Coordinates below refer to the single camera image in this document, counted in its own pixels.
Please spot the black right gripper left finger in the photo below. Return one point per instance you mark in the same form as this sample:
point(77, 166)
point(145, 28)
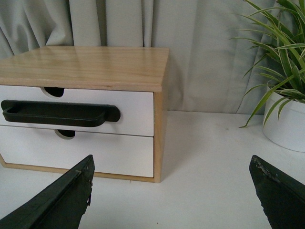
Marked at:
point(60, 205)

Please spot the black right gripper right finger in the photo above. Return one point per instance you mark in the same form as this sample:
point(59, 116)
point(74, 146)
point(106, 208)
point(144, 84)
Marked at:
point(282, 197)

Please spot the black drawer handle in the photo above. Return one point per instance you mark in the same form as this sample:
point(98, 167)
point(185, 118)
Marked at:
point(54, 113)

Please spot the white drawer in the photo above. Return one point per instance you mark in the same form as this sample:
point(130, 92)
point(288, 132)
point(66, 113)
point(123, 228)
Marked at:
point(114, 154)
point(136, 108)

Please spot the wooden drawer cabinet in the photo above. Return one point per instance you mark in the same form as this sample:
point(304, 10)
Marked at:
point(55, 68)

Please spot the white plant pot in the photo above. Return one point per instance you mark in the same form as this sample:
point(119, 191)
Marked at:
point(284, 122)

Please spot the grey curtain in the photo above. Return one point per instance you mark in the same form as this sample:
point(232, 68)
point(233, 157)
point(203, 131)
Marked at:
point(209, 42)

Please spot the green spider plant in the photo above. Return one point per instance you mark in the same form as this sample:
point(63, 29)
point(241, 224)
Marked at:
point(283, 61)

